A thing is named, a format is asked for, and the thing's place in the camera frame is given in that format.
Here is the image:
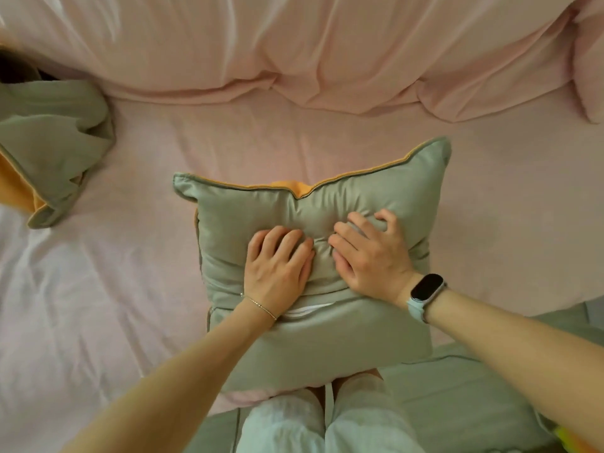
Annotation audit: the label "orange and green plush cushion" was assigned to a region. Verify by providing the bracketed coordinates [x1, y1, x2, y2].
[554, 425, 595, 453]

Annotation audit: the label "person's left hand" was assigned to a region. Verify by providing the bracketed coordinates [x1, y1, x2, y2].
[243, 225, 316, 320]

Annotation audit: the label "pink bed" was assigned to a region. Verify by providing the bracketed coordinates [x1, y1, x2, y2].
[0, 84, 604, 453]

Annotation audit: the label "white smartwatch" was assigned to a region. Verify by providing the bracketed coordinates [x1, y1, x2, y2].
[406, 273, 448, 325]

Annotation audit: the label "pink pillow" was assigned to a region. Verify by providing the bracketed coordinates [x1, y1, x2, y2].
[572, 0, 604, 124]

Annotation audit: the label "person's white shorts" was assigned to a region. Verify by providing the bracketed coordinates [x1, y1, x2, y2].
[235, 374, 425, 453]

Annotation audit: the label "pink ruffled duvet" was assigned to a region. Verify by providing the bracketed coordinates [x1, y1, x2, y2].
[0, 0, 579, 123]

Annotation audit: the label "person's right hand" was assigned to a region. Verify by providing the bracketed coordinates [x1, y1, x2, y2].
[327, 208, 423, 310]

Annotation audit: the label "person's left forearm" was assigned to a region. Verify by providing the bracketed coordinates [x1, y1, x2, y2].
[61, 299, 278, 453]

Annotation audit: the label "thin gold bracelet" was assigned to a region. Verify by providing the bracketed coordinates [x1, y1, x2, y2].
[240, 293, 278, 322]

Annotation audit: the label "grey and orange pillowcase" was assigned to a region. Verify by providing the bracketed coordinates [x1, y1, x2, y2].
[0, 47, 116, 230]
[172, 136, 452, 394]

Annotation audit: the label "white pillow insert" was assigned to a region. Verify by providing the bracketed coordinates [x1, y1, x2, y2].
[282, 301, 336, 320]

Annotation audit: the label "person's right forearm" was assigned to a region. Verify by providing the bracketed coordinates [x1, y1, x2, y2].
[427, 289, 604, 451]

